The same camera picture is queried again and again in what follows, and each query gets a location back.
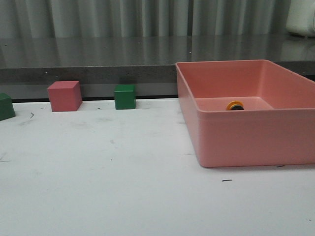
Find grey stone countertop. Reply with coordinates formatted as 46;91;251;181
0;34;315;102

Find green cube block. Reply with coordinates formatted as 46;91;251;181
114;85;136;110

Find white kitchen appliance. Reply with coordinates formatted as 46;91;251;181
285;0;315;37

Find green block at left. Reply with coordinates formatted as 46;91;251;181
0;93;16;121

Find pink plastic bin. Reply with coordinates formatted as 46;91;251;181
176;59;315;167

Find grey curtain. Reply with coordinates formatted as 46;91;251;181
0;0;290;39

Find pink cube block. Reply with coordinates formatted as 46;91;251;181
47;81;82;112

